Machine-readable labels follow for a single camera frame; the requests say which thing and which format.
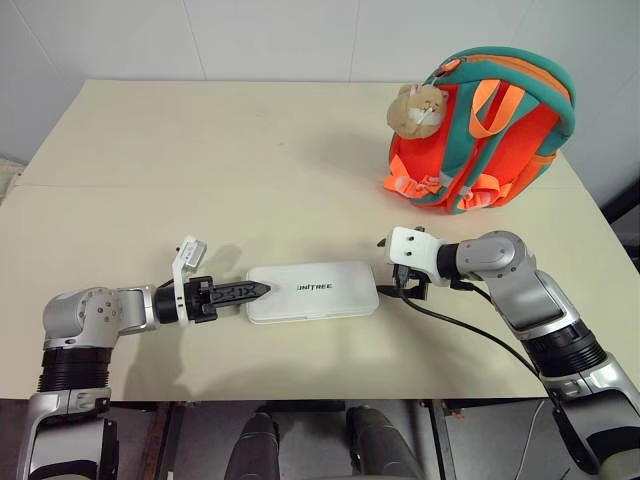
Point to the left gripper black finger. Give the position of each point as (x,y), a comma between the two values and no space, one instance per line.
(240,299)
(240,288)

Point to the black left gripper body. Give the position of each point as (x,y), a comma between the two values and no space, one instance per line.
(201,302)

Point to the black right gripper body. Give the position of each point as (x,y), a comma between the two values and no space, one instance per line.
(419,285)

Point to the white plastic box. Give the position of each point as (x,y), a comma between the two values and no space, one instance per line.
(320,292)

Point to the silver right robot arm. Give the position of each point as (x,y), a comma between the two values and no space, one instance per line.
(545,300)

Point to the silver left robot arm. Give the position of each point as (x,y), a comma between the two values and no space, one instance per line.
(80,312)

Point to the orange and teal backpack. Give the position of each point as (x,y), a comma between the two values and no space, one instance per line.
(505,150)

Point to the dark rounded shape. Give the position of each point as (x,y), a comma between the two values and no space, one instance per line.
(377,445)
(257,447)

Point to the dark furniture piece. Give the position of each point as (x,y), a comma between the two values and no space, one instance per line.
(625,215)

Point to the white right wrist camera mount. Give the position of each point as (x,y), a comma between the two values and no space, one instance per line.
(412,247)

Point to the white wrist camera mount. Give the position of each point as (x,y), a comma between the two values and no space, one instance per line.
(180,272)
(412,247)

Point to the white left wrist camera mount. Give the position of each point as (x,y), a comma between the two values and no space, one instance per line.
(180,272)

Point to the black metal table frame bar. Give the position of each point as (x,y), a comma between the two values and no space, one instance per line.
(441,440)
(161,440)

